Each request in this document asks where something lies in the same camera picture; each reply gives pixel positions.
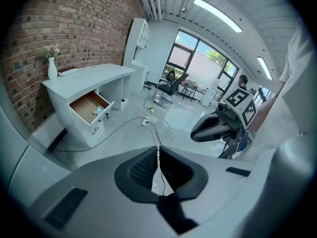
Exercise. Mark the large black-framed window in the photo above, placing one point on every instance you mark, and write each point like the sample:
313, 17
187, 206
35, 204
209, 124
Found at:
205, 63

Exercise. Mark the black office chair chrome base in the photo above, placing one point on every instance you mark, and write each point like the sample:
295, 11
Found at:
171, 87

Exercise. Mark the tall white bookcase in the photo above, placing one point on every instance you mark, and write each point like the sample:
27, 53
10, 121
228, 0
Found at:
135, 46

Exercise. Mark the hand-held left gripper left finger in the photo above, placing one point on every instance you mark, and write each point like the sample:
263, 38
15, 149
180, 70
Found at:
131, 181

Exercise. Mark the white ceiling pipes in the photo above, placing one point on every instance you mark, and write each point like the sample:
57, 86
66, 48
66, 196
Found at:
154, 1

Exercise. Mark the person's white shirt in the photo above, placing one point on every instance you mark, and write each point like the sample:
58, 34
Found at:
292, 103

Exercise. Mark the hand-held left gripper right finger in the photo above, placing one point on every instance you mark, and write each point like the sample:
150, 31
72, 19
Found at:
188, 180

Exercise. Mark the long ceiling light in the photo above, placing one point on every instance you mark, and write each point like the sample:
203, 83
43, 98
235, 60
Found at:
218, 15
264, 68

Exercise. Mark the pale flower bunch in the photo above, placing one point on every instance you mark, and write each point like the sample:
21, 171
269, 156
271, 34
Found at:
51, 50

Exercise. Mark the white water dispenser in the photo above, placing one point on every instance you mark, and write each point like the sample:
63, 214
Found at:
209, 95

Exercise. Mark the light blue plastic packet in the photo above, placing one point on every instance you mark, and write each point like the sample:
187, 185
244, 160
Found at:
99, 110

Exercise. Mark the white desk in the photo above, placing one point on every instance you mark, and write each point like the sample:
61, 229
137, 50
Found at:
94, 76

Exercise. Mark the person's right forearm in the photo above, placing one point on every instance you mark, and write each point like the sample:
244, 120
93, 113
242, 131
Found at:
265, 113

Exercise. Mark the black frame chair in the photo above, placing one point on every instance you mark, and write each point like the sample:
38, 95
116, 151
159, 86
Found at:
189, 89

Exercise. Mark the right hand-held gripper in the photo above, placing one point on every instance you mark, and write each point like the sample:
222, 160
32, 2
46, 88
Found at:
241, 108

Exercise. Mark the white drawer wooden inside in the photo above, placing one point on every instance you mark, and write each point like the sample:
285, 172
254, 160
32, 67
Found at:
85, 105

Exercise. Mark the power strip with yellow plug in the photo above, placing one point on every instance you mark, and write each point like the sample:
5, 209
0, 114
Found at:
151, 108

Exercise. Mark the dark red book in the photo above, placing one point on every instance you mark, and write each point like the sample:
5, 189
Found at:
67, 72

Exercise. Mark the white ceramic vase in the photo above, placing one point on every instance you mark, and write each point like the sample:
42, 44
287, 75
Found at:
52, 71

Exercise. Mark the white power strip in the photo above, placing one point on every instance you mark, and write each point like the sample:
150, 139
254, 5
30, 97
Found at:
145, 121

